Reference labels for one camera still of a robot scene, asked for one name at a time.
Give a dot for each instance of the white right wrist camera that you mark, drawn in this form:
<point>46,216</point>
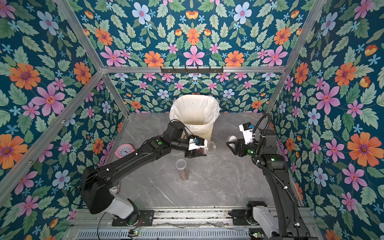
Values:
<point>247,131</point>

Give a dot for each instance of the white jar lid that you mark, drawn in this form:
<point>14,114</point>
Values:
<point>232,140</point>

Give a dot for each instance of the clear jar with flower tea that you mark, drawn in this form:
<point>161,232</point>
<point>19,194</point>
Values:
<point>209,149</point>

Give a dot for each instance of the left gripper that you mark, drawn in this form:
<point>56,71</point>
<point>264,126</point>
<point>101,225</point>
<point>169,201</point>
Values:
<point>190,155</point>

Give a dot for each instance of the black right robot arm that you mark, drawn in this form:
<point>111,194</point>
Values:
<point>259,142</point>

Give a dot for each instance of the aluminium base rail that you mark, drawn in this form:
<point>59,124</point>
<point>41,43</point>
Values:
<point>176,223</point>

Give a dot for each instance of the white plastic bin liner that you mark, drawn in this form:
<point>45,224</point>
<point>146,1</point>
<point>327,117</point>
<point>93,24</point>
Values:
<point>195,108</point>

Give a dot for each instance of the black hook rail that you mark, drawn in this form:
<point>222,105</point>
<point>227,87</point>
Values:
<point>188,70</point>

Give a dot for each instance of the open clear jar with tea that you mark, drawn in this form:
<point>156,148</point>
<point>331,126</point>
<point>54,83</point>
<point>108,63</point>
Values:
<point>181,165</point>

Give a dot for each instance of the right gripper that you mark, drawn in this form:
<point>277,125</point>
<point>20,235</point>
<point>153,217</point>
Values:
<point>240,149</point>

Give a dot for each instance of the cream ribbed trash bin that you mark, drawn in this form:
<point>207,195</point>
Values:
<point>202,129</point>

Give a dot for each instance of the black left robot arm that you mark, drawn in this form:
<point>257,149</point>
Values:
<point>96,182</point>

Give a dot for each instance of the pink alarm clock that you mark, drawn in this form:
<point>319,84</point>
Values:
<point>124,150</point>

